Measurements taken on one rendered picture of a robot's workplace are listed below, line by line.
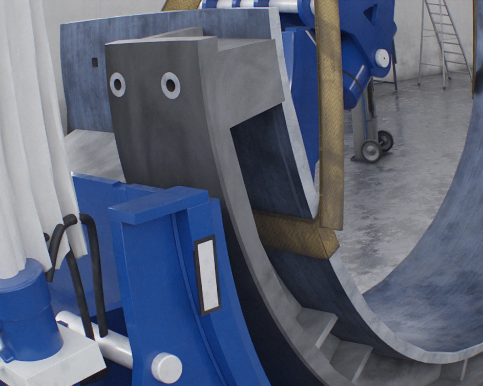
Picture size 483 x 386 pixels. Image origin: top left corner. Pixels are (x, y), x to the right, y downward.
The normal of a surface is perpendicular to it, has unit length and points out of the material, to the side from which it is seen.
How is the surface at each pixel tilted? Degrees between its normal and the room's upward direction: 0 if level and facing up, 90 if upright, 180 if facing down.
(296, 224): 115
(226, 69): 90
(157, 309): 90
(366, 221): 0
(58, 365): 90
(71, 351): 8
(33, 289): 89
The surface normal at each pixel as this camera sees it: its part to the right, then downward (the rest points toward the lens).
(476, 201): -0.44, -0.67
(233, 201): 0.72, 0.12
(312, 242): -0.59, 0.61
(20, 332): 0.16, 0.31
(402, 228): -0.06, -0.97
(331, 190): 0.86, -0.05
